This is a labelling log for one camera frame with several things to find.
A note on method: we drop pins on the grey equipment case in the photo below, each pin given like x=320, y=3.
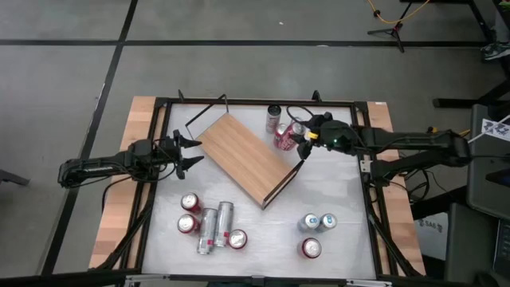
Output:
x=486, y=179

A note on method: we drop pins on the person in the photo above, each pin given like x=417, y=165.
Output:
x=496, y=51

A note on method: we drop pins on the black chair base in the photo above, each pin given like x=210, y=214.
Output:
x=14, y=178

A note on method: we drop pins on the tall silver Celsius can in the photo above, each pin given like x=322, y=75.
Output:
x=224, y=223
x=273, y=119
x=207, y=231

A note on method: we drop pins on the black tripod stand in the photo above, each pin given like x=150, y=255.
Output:
x=394, y=31

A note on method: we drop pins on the grey bin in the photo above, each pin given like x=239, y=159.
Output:
x=470, y=243

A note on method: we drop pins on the white printed marker card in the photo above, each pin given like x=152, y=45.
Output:
x=496, y=129

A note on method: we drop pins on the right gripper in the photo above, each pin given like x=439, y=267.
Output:
x=336, y=137

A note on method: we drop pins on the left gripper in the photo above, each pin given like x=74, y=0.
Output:
x=171, y=155

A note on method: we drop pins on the black flat device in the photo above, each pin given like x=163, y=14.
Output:
x=500, y=177

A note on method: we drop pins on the black desk leg frame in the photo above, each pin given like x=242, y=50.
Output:
x=458, y=102

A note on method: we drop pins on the dark keypad device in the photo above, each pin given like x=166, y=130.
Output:
x=504, y=247

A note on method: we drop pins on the white printed box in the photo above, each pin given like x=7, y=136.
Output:
x=430, y=239

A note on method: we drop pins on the white table cover sheet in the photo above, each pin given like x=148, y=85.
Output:
x=279, y=259

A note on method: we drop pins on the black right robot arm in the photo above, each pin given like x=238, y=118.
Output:
x=418, y=141

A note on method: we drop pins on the black metal table frame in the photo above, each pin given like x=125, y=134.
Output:
x=255, y=101

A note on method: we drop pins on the black front frame rail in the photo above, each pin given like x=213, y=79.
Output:
x=60, y=280

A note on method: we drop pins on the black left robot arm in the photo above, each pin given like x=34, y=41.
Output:
x=91, y=167

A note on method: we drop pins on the yellow power plug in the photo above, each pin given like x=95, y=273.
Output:
x=430, y=130

